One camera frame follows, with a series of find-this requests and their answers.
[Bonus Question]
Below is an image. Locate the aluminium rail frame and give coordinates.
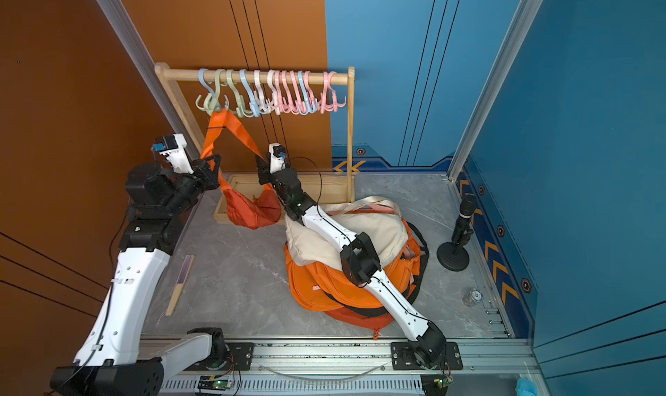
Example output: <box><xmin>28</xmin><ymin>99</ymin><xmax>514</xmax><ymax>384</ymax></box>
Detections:
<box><xmin>139</xmin><ymin>335</ymin><xmax>549</xmax><ymax>395</ymax></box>

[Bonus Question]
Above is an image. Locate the blue plastic hook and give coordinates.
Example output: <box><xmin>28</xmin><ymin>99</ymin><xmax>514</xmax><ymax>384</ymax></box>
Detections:
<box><xmin>195</xmin><ymin>68</ymin><xmax>219</xmax><ymax>115</ymax></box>

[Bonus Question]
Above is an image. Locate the wooden stick on floor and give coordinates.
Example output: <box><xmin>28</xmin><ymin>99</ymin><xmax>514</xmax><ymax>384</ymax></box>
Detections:
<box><xmin>165</xmin><ymin>255</ymin><xmax>195</xmax><ymax>316</ymax></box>

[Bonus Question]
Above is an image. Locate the teal cloth corner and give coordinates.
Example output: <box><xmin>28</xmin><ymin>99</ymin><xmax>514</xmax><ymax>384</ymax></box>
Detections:
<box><xmin>516</xmin><ymin>378</ymin><xmax>539</xmax><ymax>396</ymax></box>

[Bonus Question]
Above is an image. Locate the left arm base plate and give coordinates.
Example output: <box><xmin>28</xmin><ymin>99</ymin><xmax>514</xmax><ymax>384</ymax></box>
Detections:
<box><xmin>195</xmin><ymin>342</ymin><xmax>255</xmax><ymax>372</ymax></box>

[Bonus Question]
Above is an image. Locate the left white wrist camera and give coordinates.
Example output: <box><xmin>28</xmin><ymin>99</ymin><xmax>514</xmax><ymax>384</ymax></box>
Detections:
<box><xmin>152</xmin><ymin>133</ymin><xmax>194</xmax><ymax>174</ymax></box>

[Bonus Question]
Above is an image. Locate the dark orange sling bag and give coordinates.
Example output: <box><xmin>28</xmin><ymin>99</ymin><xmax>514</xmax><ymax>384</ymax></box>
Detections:
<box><xmin>325</xmin><ymin>307</ymin><xmax>395</xmax><ymax>340</ymax></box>

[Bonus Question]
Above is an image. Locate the pink plastic hook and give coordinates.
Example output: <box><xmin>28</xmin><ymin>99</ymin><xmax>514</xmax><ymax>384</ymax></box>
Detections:
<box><xmin>319</xmin><ymin>71</ymin><xmax>347</xmax><ymax>113</ymax></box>

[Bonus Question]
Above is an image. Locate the bright orange sling bag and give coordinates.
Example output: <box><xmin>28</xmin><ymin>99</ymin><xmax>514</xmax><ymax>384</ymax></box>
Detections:
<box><xmin>290</xmin><ymin>220</ymin><xmax>429</xmax><ymax>325</ymax></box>
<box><xmin>284</xmin><ymin>245</ymin><xmax>343</xmax><ymax>312</ymax></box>

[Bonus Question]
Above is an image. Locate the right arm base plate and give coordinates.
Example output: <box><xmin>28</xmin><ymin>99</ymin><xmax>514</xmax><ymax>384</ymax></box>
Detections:
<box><xmin>390</xmin><ymin>342</ymin><xmax>464</xmax><ymax>371</ymax></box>

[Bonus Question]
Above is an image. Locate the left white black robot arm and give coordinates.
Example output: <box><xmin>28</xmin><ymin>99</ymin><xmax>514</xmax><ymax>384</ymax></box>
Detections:
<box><xmin>50</xmin><ymin>155</ymin><xmax>228</xmax><ymax>395</ymax></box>

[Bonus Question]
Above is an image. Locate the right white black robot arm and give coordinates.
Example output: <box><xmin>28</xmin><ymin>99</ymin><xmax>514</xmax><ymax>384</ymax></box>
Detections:
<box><xmin>256</xmin><ymin>151</ymin><xmax>447</xmax><ymax>368</ymax></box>

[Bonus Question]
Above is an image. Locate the black microphone stand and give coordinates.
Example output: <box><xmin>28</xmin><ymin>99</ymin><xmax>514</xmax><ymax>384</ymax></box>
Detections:
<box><xmin>436</xmin><ymin>194</ymin><xmax>478</xmax><ymax>272</ymax></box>

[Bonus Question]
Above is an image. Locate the beige sling bag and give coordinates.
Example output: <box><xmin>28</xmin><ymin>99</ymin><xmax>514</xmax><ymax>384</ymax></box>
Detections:
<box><xmin>285</xmin><ymin>196</ymin><xmax>409</xmax><ymax>271</ymax></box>

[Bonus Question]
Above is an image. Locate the green circuit board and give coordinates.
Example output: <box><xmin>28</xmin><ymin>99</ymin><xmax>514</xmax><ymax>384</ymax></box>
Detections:
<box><xmin>197</xmin><ymin>376</ymin><xmax>236</xmax><ymax>393</ymax></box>

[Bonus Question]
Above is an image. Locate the wooden hanging rack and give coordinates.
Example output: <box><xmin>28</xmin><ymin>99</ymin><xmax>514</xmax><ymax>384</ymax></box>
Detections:
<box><xmin>154</xmin><ymin>62</ymin><xmax>356</xmax><ymax>224</ymax></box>

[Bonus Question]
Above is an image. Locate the small round clear cap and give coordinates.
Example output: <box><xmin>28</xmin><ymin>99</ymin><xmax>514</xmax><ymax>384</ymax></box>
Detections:
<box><xmin>462</xmin><ymin>288</ymin><xmax>484</xmax><ymax>307</ymax></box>

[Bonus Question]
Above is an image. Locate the orange bag with black strap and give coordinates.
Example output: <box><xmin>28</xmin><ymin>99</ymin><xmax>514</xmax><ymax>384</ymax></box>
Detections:
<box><xmin>343</xmin><ymin>219</ymin><xmax>430</xmax><ymax>311</ymax></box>

